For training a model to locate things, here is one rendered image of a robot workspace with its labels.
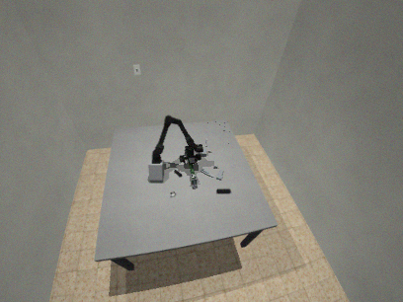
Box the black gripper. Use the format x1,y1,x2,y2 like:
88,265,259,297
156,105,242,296
180,152,202,165

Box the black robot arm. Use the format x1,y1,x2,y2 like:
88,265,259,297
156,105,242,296
152,116,203,165

